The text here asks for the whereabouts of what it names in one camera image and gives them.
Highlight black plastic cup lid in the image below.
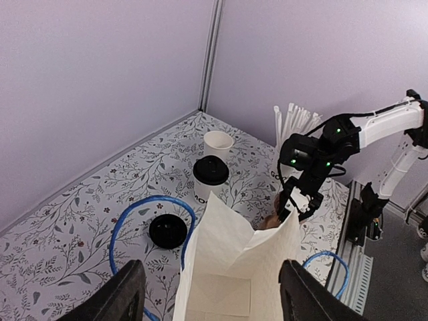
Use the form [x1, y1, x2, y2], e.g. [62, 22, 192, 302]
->
[193, 155, 229, 186]

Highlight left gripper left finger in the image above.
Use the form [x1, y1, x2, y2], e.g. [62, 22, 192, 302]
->
[62, 260, 146, 321]

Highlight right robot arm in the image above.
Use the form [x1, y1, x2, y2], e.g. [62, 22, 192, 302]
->
[276, 90, 427, 225]

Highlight white paper cup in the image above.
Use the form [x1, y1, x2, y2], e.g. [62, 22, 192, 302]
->
[203, 130, 234, 162]
[193, 179, 225, 205]

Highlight aluminium front rail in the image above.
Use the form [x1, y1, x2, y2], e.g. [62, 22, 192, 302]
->
[336, 181, 373, 315]

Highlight white paper-wrapped straws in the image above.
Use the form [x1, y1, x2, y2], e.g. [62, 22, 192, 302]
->
[273, 103, 322, 151]

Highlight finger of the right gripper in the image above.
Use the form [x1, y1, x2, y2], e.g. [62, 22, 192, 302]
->
[276, 187, 296, 223]

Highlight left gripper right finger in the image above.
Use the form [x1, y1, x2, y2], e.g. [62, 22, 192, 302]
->
[278, 259, 366, 321]

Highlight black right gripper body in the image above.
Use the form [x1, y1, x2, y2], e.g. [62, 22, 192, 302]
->
[284, 176, 324, 221]

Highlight right aluminium frame post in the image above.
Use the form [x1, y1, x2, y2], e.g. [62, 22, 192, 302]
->
[198, 0, 225, 112]

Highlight blue checkered paper bag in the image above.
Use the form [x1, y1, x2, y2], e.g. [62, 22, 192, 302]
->
[173, 194, 300, 320]

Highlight brown cardboard cup carrier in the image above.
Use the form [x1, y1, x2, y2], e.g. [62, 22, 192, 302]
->
[258, 194, 282, 230]

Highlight floral patterned table mat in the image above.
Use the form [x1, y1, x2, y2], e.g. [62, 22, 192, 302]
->
[0, 112, 350, 321]

